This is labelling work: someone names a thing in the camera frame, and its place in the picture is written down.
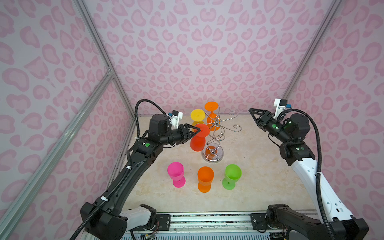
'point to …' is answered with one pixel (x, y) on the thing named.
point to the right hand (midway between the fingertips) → (251, 110)
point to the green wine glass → (233, 174)
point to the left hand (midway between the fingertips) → (199, 129)
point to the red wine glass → (197, 143)
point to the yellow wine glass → (197, 116)
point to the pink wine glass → (176, 171)
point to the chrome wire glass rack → (213, 152)
